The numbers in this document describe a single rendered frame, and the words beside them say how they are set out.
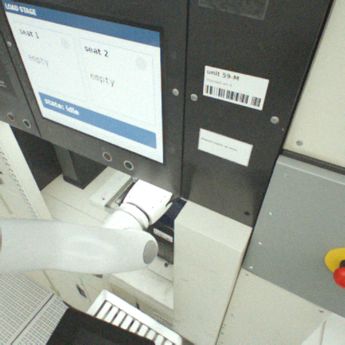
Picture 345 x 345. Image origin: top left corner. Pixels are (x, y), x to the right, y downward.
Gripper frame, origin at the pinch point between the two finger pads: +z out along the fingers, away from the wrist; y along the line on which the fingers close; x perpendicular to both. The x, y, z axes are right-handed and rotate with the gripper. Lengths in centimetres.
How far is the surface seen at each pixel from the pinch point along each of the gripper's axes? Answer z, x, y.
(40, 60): -18.7, 36.3, -13.8
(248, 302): -18.0, -7.4, 30.9
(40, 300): -24, -124, -75
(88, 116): -18.6, 28.2, -5.4
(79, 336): -36, -47, -11
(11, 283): -25, -124, -98
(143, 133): -18.5, 28.7, 6.1
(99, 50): -18.6, 40.8, -0.3
